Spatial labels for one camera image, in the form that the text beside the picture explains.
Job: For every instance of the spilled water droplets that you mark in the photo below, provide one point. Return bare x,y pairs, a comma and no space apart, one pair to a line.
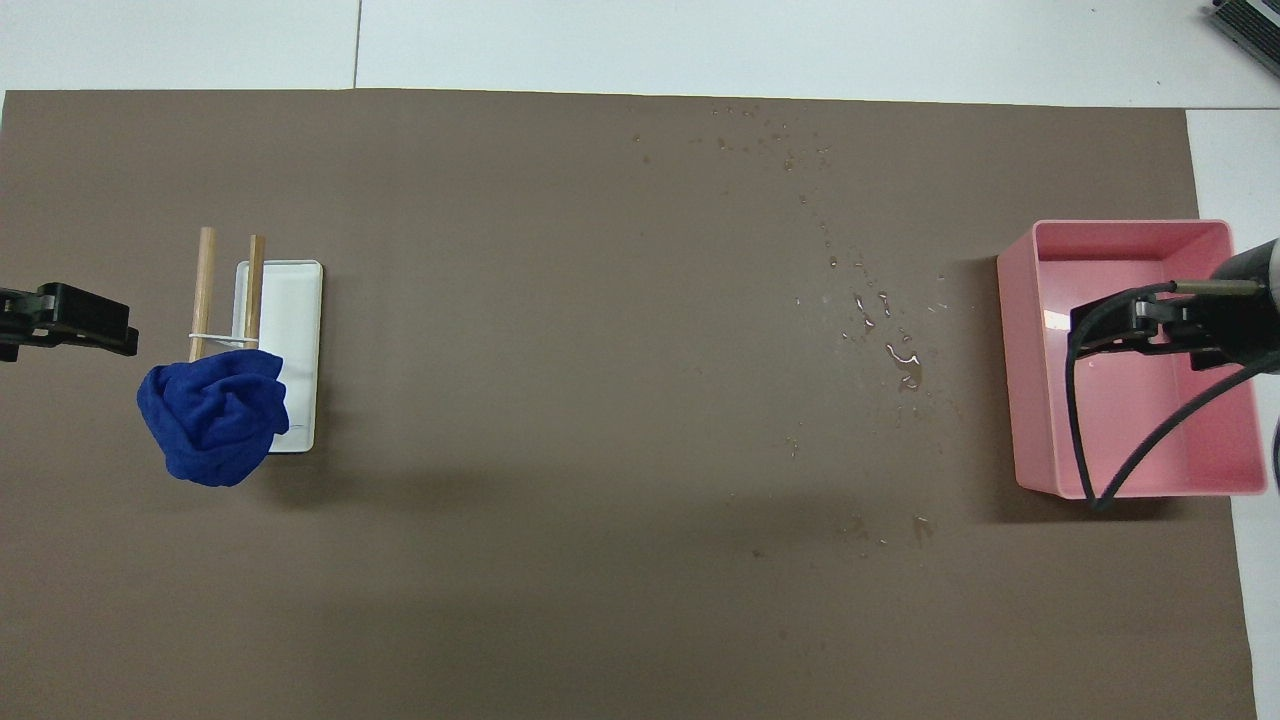
908,372

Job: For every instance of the brown table mat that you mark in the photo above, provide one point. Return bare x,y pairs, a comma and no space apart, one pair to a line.
600,400

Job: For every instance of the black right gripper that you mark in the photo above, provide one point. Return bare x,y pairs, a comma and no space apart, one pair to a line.
1235,330

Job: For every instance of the blue towel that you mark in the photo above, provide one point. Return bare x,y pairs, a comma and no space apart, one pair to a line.
215,420

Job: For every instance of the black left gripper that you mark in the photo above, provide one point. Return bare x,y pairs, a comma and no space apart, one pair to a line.
15,315

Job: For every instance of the wooden rack rod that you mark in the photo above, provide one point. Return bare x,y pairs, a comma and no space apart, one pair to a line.
204,285
255,290

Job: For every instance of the grey ribbed device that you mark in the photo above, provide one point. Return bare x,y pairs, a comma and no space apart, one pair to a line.
1250,25

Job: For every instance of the white rack crossbar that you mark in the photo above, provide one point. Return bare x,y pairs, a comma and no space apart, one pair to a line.
225,339

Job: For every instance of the pink plastic bin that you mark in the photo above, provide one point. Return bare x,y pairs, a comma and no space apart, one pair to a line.
1140,440

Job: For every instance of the white rack base tray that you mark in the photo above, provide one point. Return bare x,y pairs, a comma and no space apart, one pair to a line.
295,330

